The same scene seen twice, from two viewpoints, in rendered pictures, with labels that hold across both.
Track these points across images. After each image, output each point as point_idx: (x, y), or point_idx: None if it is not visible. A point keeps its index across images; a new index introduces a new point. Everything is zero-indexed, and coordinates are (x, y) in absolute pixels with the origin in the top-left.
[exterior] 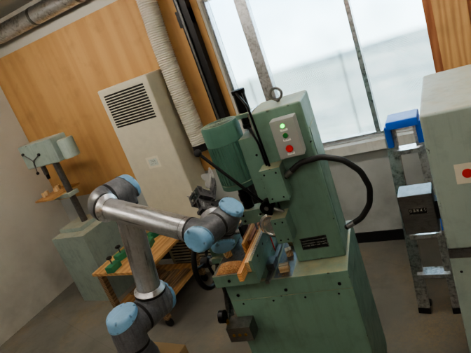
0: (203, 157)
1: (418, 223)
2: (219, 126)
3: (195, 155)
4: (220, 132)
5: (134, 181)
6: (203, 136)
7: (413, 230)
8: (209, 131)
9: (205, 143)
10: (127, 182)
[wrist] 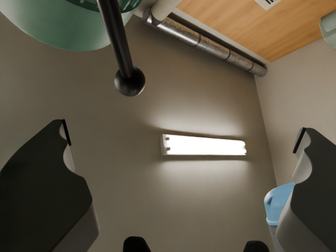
0: (120, 68)
1: None
2: (23, 30)
3: (132, 94)
4: (24, 21)
5: (274, 208)
6: (108, 40)
7: None
8: (66, 49)
9: (128, 18)
10: (275, 228)
